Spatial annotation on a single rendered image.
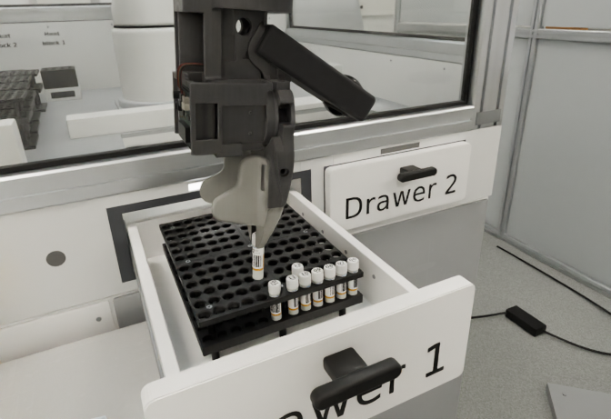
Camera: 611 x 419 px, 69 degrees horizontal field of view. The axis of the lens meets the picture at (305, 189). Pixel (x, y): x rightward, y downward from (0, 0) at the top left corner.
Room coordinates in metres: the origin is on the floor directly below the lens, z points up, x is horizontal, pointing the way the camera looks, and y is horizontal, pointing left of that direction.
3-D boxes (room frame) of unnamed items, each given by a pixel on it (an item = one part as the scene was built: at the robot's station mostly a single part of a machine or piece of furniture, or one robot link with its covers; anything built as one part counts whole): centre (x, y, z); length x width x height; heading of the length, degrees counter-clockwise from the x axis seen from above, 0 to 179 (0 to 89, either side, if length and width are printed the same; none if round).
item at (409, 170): (0.68, -0.18, 0.91); 0.07 x 0.04 x 0.01; 115
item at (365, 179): (0.71, -0.17, 0.87); 0.29 x 0.02 x 0.11; 115
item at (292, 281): (0.38, 0.02, 0.89); 0.01 x 0.01 x 0.05
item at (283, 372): (0.28, -0.02, 0.87); 0.29 x 0.02 x 0.11; 115
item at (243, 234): (0.46, 0.07, 0.87); 0.22 x 0.18 x 0.06; 25
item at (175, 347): (0.47, 0.07, 0.86); 0.40 x 0.26 x 0.06; 25
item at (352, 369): (0.26, -0.03, 0.91); 0.07 x 0.04 x 0.01; 115
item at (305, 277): (0.38, 0.00, 0.89); 0.01 x 0.01 x 0.05
